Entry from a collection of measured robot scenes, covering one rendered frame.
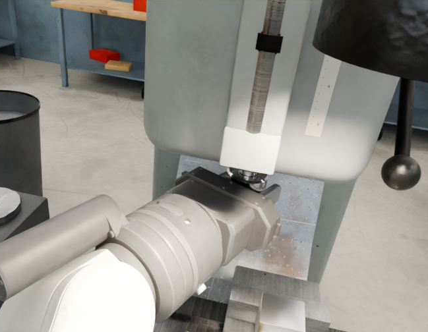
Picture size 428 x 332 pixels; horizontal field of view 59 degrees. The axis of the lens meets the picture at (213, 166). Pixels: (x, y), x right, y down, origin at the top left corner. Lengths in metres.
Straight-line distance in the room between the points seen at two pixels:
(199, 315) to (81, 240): 0.45
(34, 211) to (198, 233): 0.36
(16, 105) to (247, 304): 2.22
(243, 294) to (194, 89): 0.38
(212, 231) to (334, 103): 0.14
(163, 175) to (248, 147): 0.64
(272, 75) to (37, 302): 0.20
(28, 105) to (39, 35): 3.08
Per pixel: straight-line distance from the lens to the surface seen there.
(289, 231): 0.85
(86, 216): 0.29
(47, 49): 5.57
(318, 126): 0.30
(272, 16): 0.24
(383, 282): 2.39
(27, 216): 0.62
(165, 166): 0.88
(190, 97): 0.30
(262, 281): 0.68
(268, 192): 0.42
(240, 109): 0.26
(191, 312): 0.71
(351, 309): 2.15
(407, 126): 0.36
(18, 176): 2.38
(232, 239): 0.35
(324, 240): 0.94
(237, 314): 0.61
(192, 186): 0.38
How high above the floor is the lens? 1.47
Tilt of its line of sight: 29 degrees down
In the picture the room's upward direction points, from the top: 8 degrees clockwise
